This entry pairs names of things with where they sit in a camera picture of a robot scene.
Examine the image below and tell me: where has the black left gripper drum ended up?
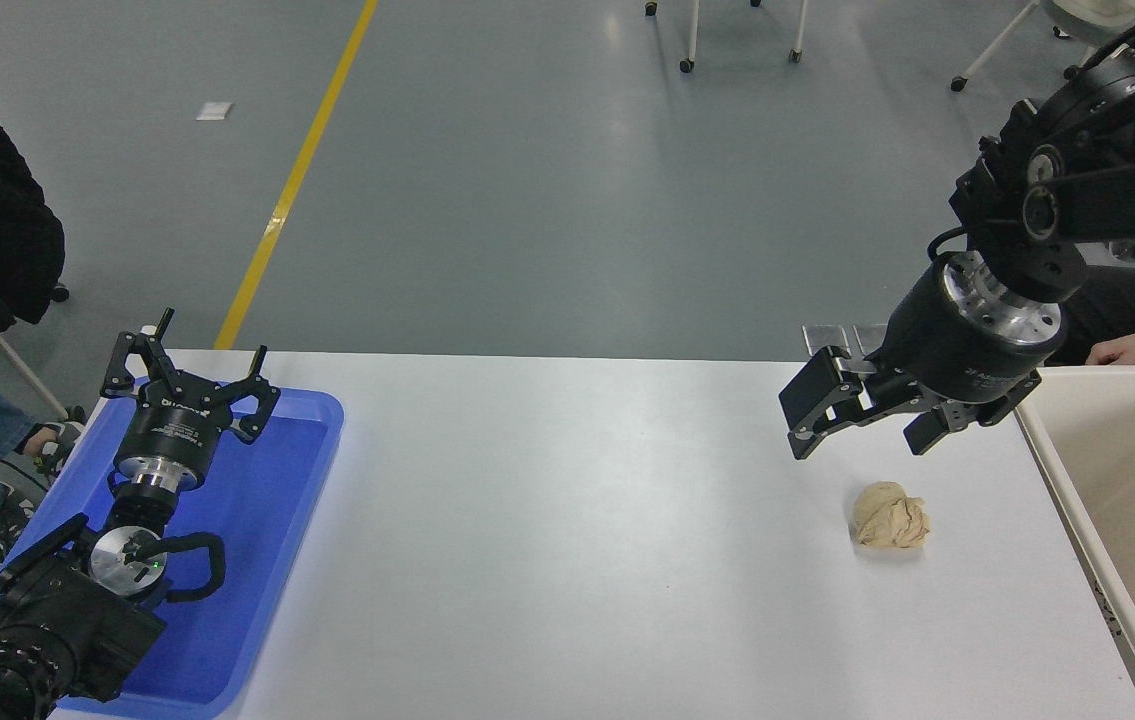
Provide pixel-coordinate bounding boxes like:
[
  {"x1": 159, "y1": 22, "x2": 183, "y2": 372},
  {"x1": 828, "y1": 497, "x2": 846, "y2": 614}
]
[{"x1": 120, "y1": 378, "x2": 230, "y2": 472}]

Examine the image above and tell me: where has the tan paper ball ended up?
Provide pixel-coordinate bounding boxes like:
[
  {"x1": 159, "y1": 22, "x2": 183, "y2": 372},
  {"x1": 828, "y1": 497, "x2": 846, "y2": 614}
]
[{"x1": 850, "y1": 481, "x2": 931, "y2": 550}]

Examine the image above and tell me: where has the white wheeled stand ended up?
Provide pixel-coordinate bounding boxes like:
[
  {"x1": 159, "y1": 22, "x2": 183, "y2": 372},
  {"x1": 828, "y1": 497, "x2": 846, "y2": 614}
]
[{"x1": 643, "y1": 0, "x2": 814, "y2": 75}]

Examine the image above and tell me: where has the person's hand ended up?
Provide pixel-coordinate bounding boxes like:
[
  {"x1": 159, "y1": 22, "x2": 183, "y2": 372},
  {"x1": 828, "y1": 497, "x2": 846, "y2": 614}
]
[{"x1": 1086, "y1": 332, "x2": 1135, "y2": 367}]

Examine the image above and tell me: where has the white wheeled office chair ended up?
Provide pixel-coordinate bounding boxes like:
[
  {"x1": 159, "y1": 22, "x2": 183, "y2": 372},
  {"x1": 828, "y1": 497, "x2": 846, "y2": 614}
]
[{"x1": 949, "y1": 0, "x2": 1135, "y2": 93}]

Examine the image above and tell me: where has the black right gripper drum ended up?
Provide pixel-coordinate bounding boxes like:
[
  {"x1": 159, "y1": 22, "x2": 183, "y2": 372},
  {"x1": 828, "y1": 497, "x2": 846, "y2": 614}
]
[{"x1": 879, "y1": 260, "x2": 1065, "y2": 405}]

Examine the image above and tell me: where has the blue plastic tray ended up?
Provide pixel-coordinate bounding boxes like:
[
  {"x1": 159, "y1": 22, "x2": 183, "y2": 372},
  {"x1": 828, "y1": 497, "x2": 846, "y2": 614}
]
[{"x1": 0, "y1": 385, "x2": 345, "y2": 719}]

